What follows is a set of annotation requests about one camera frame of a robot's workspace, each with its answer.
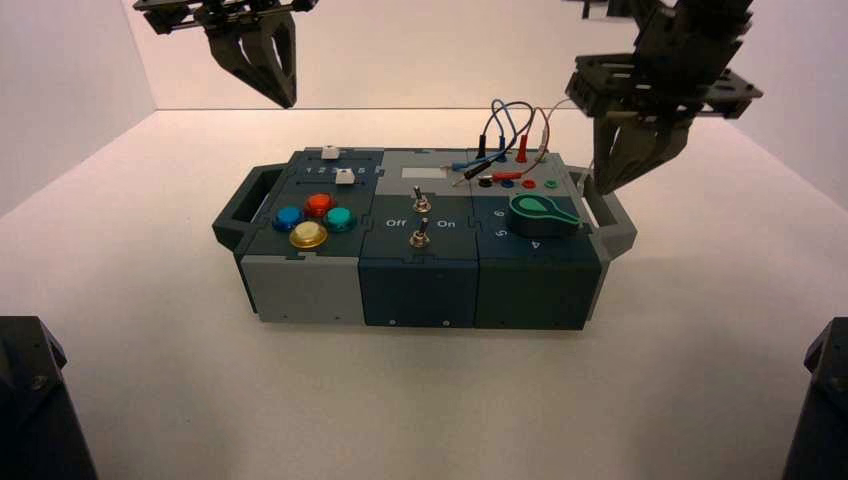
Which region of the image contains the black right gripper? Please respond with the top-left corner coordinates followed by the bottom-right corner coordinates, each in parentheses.
top-left (564, 51), bottom-right (764, 197)

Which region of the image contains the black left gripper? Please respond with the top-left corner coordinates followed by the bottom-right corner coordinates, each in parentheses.
top-left (132, 0), bottom-right (320, 110)

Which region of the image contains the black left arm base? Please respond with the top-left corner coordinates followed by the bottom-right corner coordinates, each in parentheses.
top-left (0, 315), bottom-right (100, 480)

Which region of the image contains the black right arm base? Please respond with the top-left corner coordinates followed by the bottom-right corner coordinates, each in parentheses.
top-left (780, 317), bottom-right (848, 480)

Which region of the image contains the green rotary pointer knob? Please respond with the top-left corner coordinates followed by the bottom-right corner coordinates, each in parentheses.
top-left (508, 194), bottom-right (583, 240)

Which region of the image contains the red dome push button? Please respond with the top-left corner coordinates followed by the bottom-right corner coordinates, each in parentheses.
top-left (303, 193), bottom-right (336, 219)

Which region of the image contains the blue dome push button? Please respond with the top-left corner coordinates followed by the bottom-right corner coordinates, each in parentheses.
top-left (272, 206), bottom-right (305, 234)

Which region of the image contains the teal dome push button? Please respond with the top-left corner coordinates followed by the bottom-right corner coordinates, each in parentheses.
top-left (323, 206), bottom-right (360, 234)

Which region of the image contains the yellow dome push button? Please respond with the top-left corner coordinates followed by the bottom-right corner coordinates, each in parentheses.
top-left (289, 221), bottom-right (329, 251)

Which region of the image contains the grey and teal control box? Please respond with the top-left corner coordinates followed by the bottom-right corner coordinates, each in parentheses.
top-left (211, 146), bottom-right (639, 331)

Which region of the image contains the white banana plug cable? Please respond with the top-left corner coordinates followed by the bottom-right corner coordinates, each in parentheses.
top-left (539, 98), bottom-right (596, 195)

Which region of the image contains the red banana plug cable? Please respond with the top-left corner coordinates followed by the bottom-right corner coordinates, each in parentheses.
top-left (490, 106), bottom-right (553, 183)

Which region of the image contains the blue banana plug cable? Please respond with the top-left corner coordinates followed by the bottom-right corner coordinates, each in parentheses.
top-left (451, 99), bottom-right (522, 173)

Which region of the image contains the black banana plug cable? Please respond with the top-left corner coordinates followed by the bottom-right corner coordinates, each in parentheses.
top-left (463, 101), bottom-right (537, 181)

